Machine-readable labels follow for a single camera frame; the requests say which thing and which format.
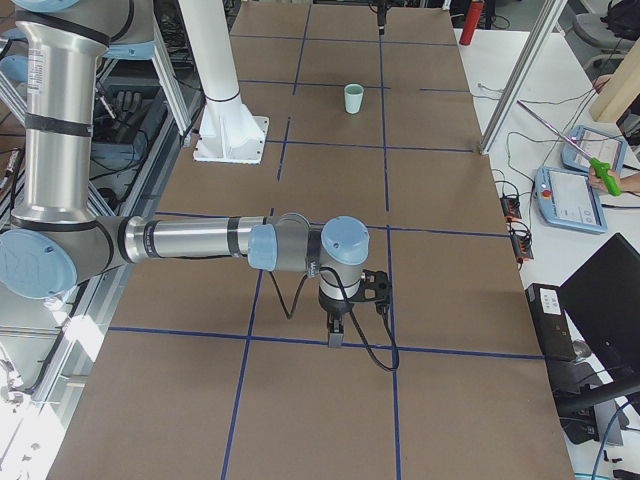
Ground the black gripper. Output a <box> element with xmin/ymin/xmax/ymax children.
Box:
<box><xmin>318</xmin><ymin>290</ymin><xmax>354</xmax><ymax>348</ymax></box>

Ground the light green cup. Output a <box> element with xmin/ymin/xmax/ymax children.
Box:
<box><xmin>344</xmin><ymin>83</ymin><xmax>364</xmax><ymax>115</ymax></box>

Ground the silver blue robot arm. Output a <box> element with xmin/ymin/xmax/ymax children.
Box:
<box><xmin>1</xmin><ymin>1</ymin><xmax>372</xmax><ymax>347</ymax></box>

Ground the orange black power strip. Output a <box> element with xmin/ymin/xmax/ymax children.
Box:
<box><xmin>500</xmin><ymin>195</ymin><xmax>534</xmax><ymax>265</ymax></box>

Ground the black desktop box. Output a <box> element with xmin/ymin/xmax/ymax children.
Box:
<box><xmin>525</xmin><ymin>283</ymin><xmax>592</xmax><ymax>363</ymax></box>

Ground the blue teach pendant near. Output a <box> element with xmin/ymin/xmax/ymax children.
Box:
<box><xmin>534</xmin><ymin>166</ymin><xmax>607</xmax><ymax>234</ymax></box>

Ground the blue teach pendant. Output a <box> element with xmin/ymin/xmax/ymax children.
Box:
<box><xmin>561</xmin><ymin>125</ymin><xmax>628</xmax><ymax>173</ymax></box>
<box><xmin>534</xmin><ymin>166</ymin><xmax>607</xmax><ymax>234</ymax></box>

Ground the black computer monitor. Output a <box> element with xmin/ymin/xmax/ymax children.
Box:
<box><xmin>560</xmin><ymin>233</ymin><xmax>639</xmax><ymax>379</ymax></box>

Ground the metal reacher grabber tool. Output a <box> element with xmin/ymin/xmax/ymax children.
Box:
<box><xmin>516</xmin><ymin>100</ymin><xmax>622</xmax><ymax>196</ymax></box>

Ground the blue teach pendant far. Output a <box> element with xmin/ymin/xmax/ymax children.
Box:
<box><xmin>561</xmin><ymin>125</ymin><xmax>628</xmax><ymax>173</ymax></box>

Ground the red cylinder bottle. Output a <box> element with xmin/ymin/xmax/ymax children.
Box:
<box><xmin>459</xmin><ymin>0</ymin><xmax>484</xmax><ymax>46</ymax></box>

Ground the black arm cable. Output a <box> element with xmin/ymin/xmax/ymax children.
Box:
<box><xmin>269</xmin><ymin>267</ymin><xmax>401</xmax><ymax>372</ymax></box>

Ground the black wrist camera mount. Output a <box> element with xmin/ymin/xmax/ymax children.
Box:
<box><xmin>355</xmin><ymin>270</ymin><xmax>392</xmax><ymax>316</ymax></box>

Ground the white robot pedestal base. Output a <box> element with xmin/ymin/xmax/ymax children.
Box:
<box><xmin>181</xmin><ymin>1</ymin><xmax>269</xmax><ymax>165</ymax></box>

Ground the aluminium frame post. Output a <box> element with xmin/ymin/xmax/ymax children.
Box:
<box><xmin>479</xmin><ymin>0</ymin><xmax>567</xmax><ymax>155</ymax></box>

